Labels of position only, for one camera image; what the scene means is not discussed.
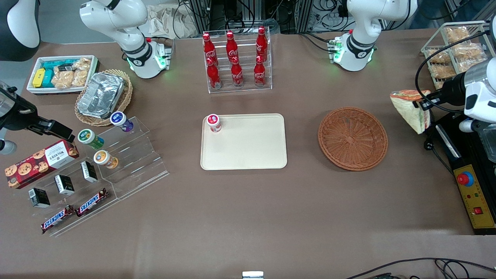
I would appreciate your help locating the clear acrylic stepped shelf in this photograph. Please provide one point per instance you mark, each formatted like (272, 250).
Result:
(135, 162)

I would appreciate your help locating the aluminium foil tray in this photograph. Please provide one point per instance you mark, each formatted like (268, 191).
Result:
(100, 95)

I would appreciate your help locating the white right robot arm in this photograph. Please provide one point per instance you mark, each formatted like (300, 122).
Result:
(128, 23)

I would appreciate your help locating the packed fried snack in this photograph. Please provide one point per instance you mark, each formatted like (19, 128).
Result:
(456, 34)
(443, 71)
(469, 50)
(438, 56)

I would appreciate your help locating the Snickers chocolate bar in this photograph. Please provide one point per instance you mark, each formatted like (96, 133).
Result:
(92, 202)
(57, 219)

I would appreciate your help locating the red Coca-Cola bottle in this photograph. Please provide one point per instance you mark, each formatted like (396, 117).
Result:
(259, 73)
(231, 46)
(236, 73)
(262, 42)
(209, 48)
(213, 75)

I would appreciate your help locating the yellow small box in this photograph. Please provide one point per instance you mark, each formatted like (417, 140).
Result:
(38, 77)

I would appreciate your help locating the white plastic bin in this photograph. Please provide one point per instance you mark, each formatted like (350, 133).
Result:
(33, 91)

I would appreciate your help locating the triangle sandwich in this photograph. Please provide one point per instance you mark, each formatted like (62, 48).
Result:
(409, 112)

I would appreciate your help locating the black equipment base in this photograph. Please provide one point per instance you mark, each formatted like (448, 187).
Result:
(451, 139)

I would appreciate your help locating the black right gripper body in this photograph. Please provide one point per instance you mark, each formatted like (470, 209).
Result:
(17, 115)

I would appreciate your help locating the green label white-cap bottle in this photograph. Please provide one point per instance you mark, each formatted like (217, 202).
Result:
(89, 138)

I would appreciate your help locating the teal small box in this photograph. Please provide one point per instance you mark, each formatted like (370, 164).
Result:
(54, 65)
(48, 79)

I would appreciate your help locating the red-capped small bottle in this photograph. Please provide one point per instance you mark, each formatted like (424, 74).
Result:
(213, 123)

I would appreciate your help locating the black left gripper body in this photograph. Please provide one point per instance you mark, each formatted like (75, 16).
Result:
(450, 91)

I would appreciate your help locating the purple label white-cap bottle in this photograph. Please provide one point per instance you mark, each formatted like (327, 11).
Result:
(120, 120)

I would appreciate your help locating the clear acrylic bottle rack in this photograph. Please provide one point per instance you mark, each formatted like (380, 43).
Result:
(248, 83)

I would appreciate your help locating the light wicker basket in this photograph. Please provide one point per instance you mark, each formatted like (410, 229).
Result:
(124, 102)

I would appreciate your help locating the Walkers red shortbread box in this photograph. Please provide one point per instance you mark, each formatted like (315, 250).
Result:
(40, 162)

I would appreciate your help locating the yellow emergency stop control box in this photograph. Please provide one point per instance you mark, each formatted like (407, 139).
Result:
(474, 197)

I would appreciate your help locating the brown wicker basket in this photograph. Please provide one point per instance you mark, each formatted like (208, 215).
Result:
(352, 138)

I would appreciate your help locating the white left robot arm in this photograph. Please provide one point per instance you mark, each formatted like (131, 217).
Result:
(364, 23)

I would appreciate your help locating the small black carton box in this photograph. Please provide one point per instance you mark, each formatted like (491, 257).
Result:
(64, 185)
(89, 171)
(39, 198)

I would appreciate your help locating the crumpled clear plastic bags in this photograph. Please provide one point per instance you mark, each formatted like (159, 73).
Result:
(166, 19)

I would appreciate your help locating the orange label white-cap bottle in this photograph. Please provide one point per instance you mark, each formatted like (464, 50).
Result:
(104, 159)

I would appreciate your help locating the cream plastic tray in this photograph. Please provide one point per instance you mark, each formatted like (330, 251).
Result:
(248, 147)

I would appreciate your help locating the clear bag of snacks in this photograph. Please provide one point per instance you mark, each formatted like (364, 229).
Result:
(80, 77)
(62, 79)
(82, 63)

